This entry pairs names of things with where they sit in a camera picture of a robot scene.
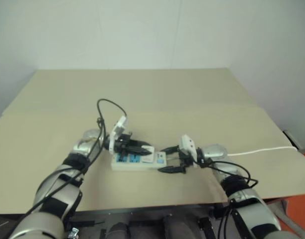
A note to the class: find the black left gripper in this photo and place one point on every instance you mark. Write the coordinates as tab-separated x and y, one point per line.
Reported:
121	145

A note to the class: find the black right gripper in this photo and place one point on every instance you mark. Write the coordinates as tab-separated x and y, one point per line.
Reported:
186	161

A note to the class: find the white charger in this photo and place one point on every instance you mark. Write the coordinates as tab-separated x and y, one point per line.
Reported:
150	153

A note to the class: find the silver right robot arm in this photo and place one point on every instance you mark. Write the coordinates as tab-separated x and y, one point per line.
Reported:
252	206

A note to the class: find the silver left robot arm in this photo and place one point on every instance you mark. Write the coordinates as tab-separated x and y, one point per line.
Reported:
55	196

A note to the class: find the white power strip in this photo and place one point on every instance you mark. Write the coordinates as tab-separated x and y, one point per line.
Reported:
140	164

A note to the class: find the dark grey rounded shape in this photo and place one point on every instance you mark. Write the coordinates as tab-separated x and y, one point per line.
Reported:
120	231

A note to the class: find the silver metal clip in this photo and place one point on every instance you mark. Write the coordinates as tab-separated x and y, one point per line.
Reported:
73	233

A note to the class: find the orange box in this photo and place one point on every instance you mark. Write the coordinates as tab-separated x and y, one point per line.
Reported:
300	211

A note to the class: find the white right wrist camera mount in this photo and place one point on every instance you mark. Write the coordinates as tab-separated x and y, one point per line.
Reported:
188	145

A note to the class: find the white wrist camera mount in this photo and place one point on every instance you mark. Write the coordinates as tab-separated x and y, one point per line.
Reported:
188	145
118	130

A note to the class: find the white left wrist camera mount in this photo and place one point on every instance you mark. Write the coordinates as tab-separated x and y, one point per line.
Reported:
118	130

